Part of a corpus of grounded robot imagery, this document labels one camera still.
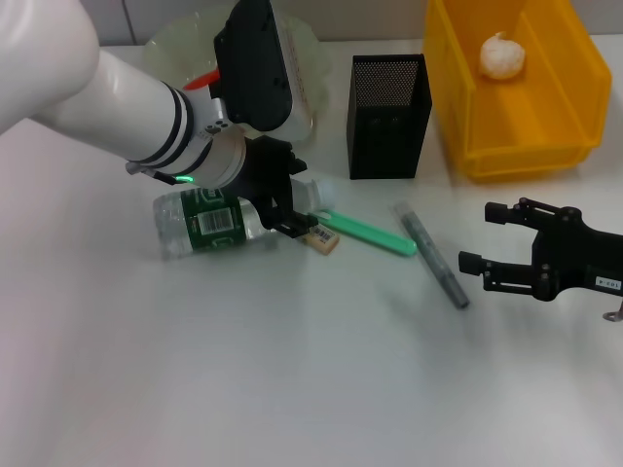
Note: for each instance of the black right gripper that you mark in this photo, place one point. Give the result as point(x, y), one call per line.
point(584, 258)

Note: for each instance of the grey glitter marker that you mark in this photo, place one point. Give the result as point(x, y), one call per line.
point(433, 253)

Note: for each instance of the black mesh pen holder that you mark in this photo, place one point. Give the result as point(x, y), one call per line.
point(387, 131)

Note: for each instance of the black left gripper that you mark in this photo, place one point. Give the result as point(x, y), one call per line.
point(265, 175)

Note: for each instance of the yellow plastic bin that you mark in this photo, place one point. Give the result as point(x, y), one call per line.
point(550, 112)

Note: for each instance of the clear green-label water bottle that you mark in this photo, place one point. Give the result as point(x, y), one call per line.
point(209, 226)

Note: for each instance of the translucent green fruit bowl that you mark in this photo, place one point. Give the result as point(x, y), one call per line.
point(311, 63)

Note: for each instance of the beige eraser with barcode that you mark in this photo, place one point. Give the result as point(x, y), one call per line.
point(325, 239)

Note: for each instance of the red-orange plush orange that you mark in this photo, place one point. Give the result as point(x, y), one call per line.
point(202, 80)

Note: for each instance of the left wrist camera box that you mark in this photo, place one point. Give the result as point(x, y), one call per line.
point(253, 63)

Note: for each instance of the white garlic bulb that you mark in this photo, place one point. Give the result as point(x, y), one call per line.
point(503, 56)

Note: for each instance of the green toothbrush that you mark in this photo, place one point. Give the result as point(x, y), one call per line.
point(375, 233)

